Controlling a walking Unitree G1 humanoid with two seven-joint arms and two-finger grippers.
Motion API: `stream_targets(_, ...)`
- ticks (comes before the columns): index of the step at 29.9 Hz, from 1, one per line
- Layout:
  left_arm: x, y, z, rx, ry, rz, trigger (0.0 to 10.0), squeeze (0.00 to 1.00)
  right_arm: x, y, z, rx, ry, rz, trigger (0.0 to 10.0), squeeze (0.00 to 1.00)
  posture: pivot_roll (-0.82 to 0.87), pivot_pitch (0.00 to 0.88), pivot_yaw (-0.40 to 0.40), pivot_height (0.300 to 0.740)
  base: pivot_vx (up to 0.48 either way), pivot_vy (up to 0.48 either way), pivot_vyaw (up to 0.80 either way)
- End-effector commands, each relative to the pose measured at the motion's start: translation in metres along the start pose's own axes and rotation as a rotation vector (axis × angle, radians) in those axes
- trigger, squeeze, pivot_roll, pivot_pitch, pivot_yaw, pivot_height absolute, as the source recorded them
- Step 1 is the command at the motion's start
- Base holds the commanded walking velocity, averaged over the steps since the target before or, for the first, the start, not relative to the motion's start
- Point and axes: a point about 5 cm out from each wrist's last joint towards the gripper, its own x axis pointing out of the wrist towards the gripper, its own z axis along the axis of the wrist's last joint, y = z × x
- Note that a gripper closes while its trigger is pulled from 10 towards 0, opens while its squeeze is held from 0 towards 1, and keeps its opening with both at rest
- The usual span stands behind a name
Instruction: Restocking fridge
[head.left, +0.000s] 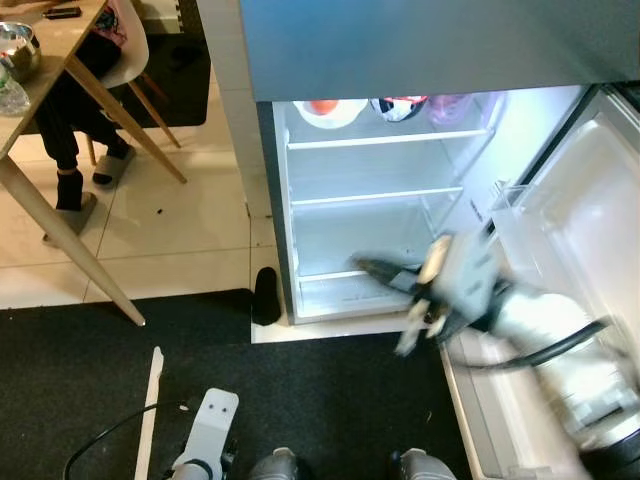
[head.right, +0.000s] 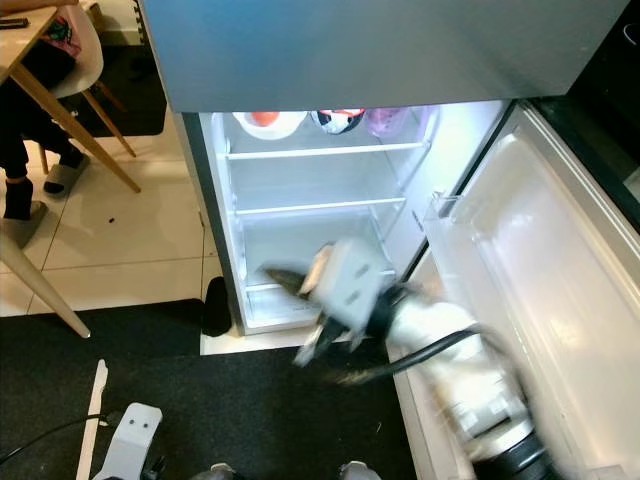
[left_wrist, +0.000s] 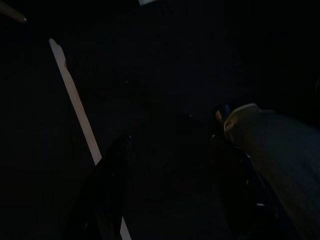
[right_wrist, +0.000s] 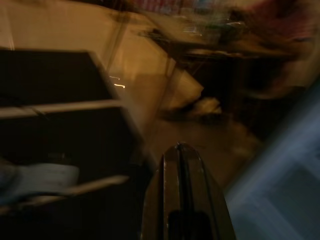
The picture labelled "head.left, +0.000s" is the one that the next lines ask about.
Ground large white bowl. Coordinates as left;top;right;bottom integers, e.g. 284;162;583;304
297;98;368;129

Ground black phone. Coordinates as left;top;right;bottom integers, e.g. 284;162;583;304
42;6;83;21

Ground black slipper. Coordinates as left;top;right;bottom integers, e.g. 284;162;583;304
253;267;283;326

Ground dark floor mat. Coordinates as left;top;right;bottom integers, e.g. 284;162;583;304
0;290;471;480

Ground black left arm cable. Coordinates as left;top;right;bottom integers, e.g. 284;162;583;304
62;400;196;480

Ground grey fridge door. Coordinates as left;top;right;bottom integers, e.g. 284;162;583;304
440;88;640;480

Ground purple plastic container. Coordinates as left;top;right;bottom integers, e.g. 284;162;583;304
428;95;476;126

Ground black foam floor mat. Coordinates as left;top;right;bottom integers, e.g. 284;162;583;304
135;0;213;129

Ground white chair wooden legs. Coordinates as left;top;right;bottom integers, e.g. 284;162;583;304
85;0;186;166

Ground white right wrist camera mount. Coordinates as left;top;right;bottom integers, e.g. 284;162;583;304
415;235;506;346

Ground robot left leg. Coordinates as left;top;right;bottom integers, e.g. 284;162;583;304
248;448;313;480

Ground person in pink shirt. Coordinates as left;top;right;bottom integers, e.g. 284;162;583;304
35;0;141;246

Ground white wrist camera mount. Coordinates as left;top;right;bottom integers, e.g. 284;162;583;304
175;388;241;479
415;235;506;346

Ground red white printed bowl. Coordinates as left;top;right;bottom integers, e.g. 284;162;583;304
370;96;431;123

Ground clear fridge drawer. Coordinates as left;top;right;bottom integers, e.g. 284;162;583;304
297;278;416;321

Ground white floor strip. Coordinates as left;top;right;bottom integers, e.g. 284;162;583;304
135;347;164;480

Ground teal cap bottle green label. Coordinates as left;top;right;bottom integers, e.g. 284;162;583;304
0;65;31;116

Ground grey fridge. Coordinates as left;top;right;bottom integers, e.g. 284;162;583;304
238;0;640;326

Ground steel bowl of red snacks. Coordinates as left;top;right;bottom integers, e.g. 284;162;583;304
0;22;43;81

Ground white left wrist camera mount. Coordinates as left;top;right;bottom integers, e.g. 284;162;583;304
175;388;241;479

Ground light wooden table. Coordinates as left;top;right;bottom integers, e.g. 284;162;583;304
0;0;189;328

